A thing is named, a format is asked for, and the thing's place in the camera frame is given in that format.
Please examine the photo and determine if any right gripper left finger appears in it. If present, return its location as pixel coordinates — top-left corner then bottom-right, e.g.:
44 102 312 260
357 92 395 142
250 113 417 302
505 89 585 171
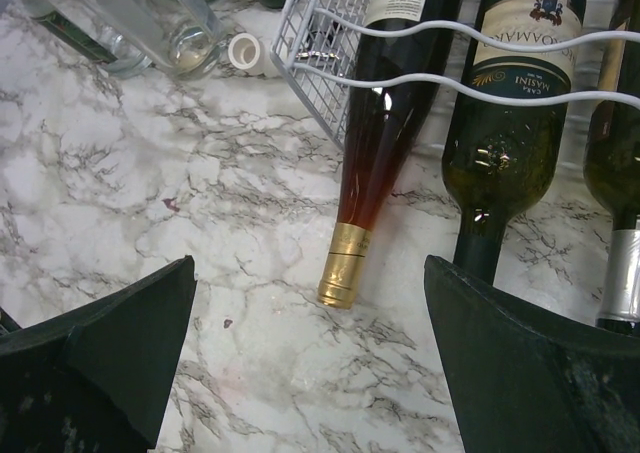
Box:
1 256 197 452

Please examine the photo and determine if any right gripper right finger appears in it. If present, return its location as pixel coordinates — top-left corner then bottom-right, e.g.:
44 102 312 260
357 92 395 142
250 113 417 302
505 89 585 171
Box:
424 256 639 452

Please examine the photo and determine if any clear glass wine bottle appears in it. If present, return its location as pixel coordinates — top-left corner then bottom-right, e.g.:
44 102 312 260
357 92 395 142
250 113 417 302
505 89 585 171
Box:
83 0 224 79

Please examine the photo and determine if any clear bottle dark label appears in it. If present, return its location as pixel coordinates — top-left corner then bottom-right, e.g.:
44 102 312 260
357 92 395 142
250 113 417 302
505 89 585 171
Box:
20 0 152 78

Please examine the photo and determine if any dark green bottle black neck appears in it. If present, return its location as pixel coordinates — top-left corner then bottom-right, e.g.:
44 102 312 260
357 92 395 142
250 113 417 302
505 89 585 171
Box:
442 0 586 283

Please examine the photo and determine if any olive bottle silver cap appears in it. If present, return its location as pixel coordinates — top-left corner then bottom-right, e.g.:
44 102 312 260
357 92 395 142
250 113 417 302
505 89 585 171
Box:
583 0 639 338

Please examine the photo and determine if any red bottle gold foil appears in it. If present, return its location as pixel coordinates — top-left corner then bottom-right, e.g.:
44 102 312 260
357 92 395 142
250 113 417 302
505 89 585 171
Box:
317 0 462 309

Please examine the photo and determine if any white plastic pipe fitting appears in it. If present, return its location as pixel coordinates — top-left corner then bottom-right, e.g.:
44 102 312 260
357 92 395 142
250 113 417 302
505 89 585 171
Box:
228 33 279 78

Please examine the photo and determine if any white wire wine rack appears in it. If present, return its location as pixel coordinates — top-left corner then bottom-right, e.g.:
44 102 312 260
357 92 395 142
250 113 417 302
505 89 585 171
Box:
270 0 615 149

